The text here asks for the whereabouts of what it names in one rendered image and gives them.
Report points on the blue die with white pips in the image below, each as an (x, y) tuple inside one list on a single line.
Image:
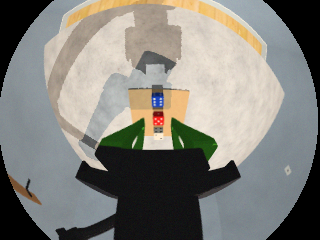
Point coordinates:
[(157, 99)]

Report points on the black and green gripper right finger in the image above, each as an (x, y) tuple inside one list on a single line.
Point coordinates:
[(191, 138)]

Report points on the tan square mat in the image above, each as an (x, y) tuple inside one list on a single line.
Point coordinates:
[(175, 105)]

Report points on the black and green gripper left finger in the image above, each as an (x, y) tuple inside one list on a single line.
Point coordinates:
[(125, 137)]

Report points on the red die with white pips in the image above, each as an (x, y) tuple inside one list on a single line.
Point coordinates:
[(158, 118)]

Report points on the grey die with black pips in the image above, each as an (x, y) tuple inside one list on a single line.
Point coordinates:
[(158, 133)]

